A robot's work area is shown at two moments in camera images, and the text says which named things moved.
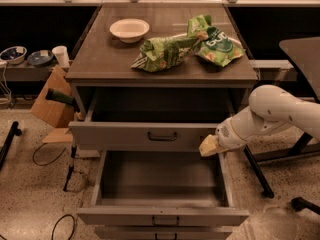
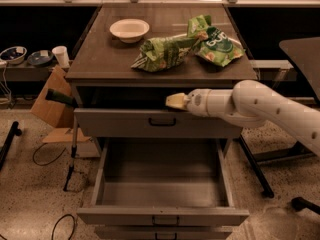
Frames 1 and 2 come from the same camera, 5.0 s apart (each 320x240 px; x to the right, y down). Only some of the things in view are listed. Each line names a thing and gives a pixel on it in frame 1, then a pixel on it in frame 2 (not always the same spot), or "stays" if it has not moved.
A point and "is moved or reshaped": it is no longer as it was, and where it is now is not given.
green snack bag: x=213 y=45 stays
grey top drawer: x=147 y=119 is moved or reshaped
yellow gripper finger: x=210 y=146 → x=179 y=100
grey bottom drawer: x=161 y=232 stays
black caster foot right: x=299 y=203 stays
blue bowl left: x=14 y=54 stays
